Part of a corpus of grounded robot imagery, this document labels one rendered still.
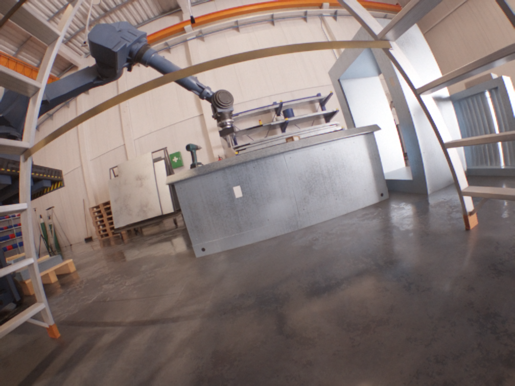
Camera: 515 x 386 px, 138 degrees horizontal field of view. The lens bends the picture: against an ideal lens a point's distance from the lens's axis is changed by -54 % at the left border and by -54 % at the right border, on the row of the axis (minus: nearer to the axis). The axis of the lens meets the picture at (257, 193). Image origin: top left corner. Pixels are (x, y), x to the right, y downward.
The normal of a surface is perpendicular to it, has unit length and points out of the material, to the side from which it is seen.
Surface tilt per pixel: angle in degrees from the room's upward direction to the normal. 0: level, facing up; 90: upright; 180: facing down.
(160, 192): 78
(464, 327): 0
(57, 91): 88
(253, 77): 90
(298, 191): 90
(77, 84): 90
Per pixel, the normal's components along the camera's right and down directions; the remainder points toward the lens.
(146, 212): 0.01, -0.14
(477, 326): -0.26, -0.96
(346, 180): 0.07, 0.06
